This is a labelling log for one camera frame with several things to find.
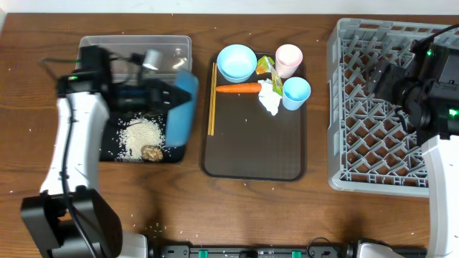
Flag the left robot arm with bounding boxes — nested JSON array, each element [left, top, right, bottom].
[[21, 45, 199, 257]]

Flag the pink plastic cup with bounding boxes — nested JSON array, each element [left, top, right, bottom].
[[275, 44, 303, 79]]

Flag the black waste tray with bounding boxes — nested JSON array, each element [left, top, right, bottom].
[[100, 113, 185, 163]]

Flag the large blue plate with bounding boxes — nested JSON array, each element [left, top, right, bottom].
[[165, 70, 199, 148]]

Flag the small light blue bowl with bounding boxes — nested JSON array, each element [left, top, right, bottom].
[[217, 44, 257, 83]]

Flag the orange carrot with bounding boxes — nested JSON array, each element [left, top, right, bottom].
[[215, 82, 262, 93]]

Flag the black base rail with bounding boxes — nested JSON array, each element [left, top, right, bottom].
[[147, 245, 356, 258]]

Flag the white rice pile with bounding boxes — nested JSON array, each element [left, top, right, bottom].
[[116, 117, 165, 162]]

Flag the brown food scrap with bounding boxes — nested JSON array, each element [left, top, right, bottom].
[[141, 145, 164, 162]]

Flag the crumpled white napkin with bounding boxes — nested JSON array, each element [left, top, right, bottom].
[[258, 79, 281, 116]]

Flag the grey dishwasher rack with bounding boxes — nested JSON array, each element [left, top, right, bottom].
[[327, 18, 458, 197]]

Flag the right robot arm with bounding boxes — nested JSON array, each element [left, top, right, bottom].
[[366, 37, 458, 257]]

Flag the wooden chopstick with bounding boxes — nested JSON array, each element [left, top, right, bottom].
[[207, 62, 217, 135], [209, 63, 217, 136]]

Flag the brown serving tray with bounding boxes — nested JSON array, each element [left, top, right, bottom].
[[199, 51, 308, 182]]

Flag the light blue plastic cup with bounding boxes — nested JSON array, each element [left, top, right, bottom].
[[282, 77, 311, 110]]

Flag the clear plastic bin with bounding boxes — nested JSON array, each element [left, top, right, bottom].
[[79, 35, 192, 86]]

